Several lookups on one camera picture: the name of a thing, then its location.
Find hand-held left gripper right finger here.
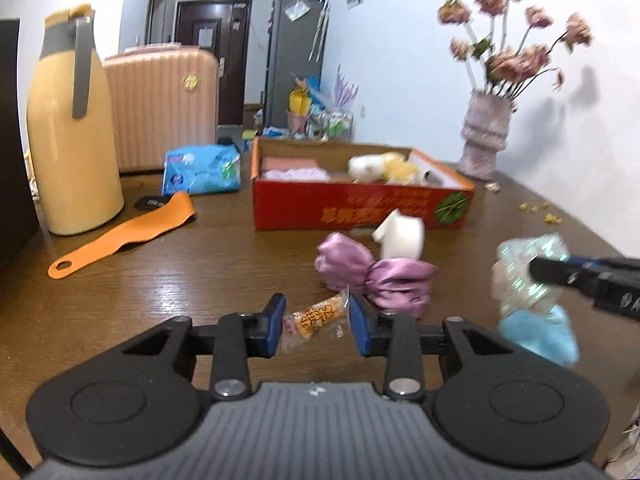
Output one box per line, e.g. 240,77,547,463
347,294,506,403

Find grey refrigerator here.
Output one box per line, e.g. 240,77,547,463
265,0,331,131

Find black label tag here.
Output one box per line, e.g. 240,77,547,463
134,195,173,211

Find orange snack packet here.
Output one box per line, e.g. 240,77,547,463
280,285,351,353

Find yellow bag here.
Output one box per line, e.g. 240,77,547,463
289,85,313,116

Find pink suitcase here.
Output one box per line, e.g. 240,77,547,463
102,45,221,175

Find orange shoehorn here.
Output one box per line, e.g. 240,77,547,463
48,191,197,281

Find dark brown entrance door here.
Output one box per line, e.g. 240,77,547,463
175,0,252,126

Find white shoe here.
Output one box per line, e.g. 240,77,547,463
605,410,640,480

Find yellow white plush toy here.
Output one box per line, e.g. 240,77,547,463
348,152,421,186

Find side doorway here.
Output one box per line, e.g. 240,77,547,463
145,0,168,46

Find blue wet wipes pack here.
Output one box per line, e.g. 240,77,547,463
162,144,242,196

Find scattered yellow crumbs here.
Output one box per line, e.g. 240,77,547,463
519,201,563,225

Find hanging folded umbrella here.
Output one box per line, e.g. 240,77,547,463
307,0,331,61

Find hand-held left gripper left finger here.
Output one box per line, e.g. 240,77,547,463
122,292,288,401

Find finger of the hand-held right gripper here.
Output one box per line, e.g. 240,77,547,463
530,255,601,288

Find dried pink roses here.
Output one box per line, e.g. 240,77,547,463
437,0,596,111

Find textured pink vase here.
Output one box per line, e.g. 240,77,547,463
457,90,516,181

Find blue plush toy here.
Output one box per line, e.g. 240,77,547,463
498,305,581,366

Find iridescent clear scrunchie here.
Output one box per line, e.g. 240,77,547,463
491,234,571,316

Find black paper bag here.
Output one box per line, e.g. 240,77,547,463
0,17,41,273

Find white foam sponge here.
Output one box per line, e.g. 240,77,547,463
372,208,426,261

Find clear plastic jar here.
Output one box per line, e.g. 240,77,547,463
310,107,353,143

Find purple fluffy towel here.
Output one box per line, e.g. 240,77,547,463
262,167,331,182

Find red cardboard box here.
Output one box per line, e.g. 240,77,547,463
251,136,476,232

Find purple satin bow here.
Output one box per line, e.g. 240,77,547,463
315,232,438,318

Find yellow thermos jug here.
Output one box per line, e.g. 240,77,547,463
27,4,125,237

